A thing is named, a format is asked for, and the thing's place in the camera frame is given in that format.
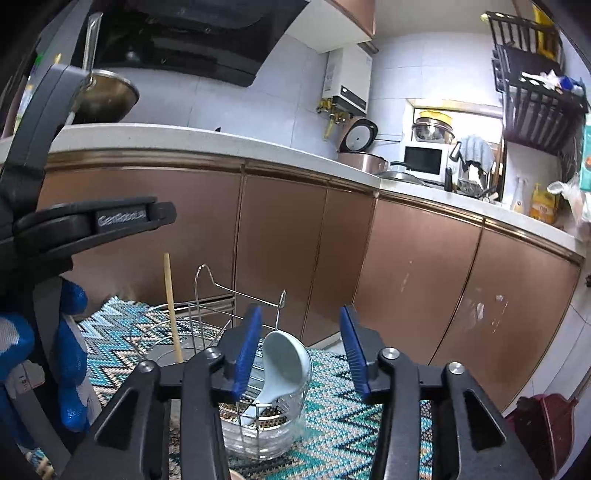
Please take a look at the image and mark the metal wok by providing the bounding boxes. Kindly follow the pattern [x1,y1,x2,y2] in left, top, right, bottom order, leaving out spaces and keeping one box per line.
[69,69,140,124]

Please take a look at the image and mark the brass gas valves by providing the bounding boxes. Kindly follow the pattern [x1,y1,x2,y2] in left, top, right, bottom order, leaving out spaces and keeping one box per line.
[316,98,348,140]

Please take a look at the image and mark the pan with glass lid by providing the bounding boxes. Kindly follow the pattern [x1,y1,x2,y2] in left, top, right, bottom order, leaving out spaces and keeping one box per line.
[373,161,428,188]

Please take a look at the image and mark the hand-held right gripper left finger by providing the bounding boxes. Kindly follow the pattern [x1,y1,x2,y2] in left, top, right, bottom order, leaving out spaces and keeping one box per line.
[60,305,264,480]

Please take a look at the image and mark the yellow bottle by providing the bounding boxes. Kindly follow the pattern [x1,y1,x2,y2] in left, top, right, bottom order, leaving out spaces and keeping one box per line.
[529,183,560,225]

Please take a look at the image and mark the person's left hand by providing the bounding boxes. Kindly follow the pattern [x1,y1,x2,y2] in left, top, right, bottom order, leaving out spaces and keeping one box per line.
[0,278,102,448]

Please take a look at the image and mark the clear plastic bag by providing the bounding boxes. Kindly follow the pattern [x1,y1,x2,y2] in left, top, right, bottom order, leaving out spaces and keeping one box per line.
[547,173,591,232]

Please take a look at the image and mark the white water heater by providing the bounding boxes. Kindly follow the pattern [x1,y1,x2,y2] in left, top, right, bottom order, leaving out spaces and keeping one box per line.
[321,48,374,114]

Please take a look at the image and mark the white spray bottle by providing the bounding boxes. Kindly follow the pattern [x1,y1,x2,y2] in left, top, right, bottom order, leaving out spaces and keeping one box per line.
[510,175,530,214]

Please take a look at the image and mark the black range hood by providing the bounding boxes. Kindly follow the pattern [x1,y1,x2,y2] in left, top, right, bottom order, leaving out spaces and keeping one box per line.
[69,0,310,89]

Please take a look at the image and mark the white microwave oven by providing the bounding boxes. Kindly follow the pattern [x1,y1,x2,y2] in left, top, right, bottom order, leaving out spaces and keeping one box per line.
[400,144,451,182]

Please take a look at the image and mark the light blue ceramic spoon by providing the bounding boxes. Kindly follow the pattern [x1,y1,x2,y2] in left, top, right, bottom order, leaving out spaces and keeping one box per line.
[240,329,313,428]

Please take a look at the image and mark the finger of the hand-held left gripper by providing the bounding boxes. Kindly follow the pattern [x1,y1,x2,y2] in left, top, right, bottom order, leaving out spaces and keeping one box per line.
[14,196,177,253]

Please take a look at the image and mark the zigzag knitted blanket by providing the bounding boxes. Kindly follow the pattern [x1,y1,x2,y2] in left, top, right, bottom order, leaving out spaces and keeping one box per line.
[76,295,435,480]

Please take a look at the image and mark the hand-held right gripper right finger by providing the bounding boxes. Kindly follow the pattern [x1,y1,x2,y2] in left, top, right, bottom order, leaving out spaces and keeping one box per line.
[339,305,541,480]

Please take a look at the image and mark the copper wall cabinet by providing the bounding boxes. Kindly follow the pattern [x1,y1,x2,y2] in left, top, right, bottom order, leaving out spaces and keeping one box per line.
[281,0,377,45]

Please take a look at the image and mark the wire utensil holder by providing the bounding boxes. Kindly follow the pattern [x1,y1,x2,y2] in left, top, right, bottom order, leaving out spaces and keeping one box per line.
[134,264,315,461]

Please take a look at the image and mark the wooden chopstick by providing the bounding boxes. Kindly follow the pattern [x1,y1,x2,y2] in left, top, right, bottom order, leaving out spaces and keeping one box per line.
[163,252,184,366]

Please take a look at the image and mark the grey towel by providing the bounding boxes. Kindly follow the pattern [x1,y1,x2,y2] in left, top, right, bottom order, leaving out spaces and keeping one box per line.
[459,135,496,173]

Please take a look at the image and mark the copper rice cooker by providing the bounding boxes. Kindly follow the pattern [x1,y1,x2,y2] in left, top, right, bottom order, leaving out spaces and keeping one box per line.
[337,117,389,175]

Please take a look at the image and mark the black wall rack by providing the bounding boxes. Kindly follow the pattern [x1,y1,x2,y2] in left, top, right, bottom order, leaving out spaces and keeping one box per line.
[485,10,591,156]

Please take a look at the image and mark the copper kitchen cabinet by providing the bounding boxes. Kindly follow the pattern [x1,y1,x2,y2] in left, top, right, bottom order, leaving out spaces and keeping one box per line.
[39,150,585,412]

